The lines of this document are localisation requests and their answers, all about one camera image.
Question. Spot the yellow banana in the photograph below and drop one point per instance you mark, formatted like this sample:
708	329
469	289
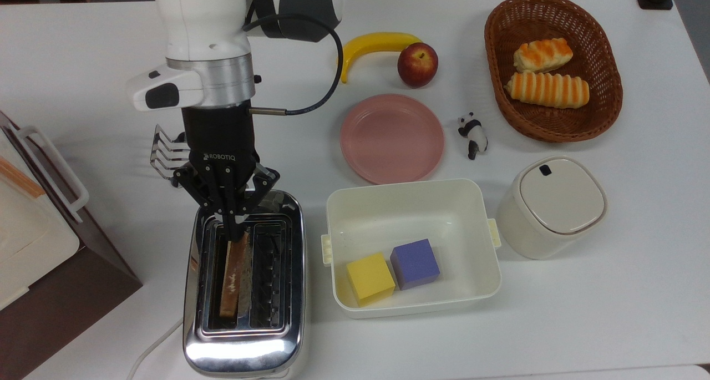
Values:
366	42

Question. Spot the pink plate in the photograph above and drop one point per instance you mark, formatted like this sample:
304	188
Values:
391	138

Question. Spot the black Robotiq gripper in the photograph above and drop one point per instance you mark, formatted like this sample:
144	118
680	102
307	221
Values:
219	138

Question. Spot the purple cube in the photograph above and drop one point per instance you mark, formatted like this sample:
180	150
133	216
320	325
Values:
415	263

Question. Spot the panda figurine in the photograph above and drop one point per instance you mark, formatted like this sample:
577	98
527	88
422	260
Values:
474	133

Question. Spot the silver cream two-slot toaster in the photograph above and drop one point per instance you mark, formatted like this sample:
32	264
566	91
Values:
244	349

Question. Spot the orange glazed bread roll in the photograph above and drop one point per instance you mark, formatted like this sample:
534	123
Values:
542	55

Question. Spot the brown wicker basket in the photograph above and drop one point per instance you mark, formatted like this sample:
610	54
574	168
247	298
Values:
602	47

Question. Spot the yellow cube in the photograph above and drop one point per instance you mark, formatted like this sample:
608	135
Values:
370	279

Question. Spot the brown bread slice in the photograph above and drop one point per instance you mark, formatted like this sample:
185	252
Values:
233	280

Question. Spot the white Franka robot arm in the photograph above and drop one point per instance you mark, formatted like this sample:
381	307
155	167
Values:
205	25

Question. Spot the white lidded canister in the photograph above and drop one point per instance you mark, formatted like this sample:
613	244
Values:
554	202

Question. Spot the metal toast rack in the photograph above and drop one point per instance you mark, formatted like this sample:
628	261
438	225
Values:
163	152

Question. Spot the brown drawer base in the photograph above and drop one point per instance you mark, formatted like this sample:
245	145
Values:
66	297

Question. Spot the red apple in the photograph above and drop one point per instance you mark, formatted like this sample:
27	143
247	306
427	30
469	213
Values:
417	65

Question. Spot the long striped bread roll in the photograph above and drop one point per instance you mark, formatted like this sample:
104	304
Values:
546	90

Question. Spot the white plastic box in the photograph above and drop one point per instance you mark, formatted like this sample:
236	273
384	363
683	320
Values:
399	213

